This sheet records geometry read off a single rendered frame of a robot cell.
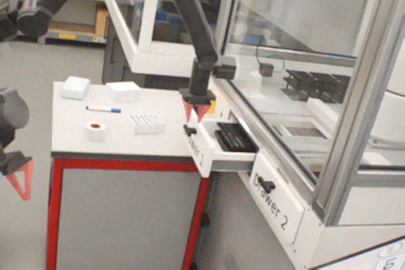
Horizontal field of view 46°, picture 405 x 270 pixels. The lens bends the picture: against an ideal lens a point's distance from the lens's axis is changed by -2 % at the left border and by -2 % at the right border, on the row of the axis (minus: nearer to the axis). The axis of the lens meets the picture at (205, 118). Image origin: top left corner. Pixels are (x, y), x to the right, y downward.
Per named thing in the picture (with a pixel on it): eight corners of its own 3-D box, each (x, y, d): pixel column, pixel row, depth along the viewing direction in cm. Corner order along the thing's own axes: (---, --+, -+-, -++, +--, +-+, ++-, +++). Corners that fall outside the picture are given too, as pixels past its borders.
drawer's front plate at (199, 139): (202, 178, 145) (210, 145, 141) (181, 134, 170) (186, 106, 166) (208, 178, 146) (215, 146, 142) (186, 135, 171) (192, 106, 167)
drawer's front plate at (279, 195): (286, 244, 123) (298, 208, 118) (249, 183, 148) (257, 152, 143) (293, 244, 123) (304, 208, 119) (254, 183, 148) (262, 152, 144)
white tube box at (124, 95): (113, 102, 199) (114, 90, 197) (104, 94, 206) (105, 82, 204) (139, 100, 207) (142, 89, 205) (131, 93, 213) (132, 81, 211)
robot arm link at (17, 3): (5, 3, 121) (1, 17, 118) (35, -15, 118) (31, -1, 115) (32, 24, 128) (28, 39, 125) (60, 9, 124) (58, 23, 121)
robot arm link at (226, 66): (201, 33, 137) (203, 55, 132) (239, 38, 140) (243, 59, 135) (193, 61, 147) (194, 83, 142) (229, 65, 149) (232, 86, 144)
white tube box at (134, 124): (134, 134, 176) (135, 124, 175) (125, 124, 183) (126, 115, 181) (163, 132, 183) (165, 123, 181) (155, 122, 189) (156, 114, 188)
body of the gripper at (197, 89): (215, 103, 145) (219, 80, 142) (182, 102, 142) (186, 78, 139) (210, 95, 150) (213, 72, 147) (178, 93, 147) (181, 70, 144)
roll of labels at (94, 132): (103, 132, 173) (103, 121, 172) (105, 140, 167) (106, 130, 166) (83, 131, 171) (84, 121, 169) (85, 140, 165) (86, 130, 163)
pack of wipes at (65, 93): (82, 100, 195) (84, 90, 193) (59, 97, 194) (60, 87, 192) (90, 87, 209) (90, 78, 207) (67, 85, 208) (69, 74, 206)
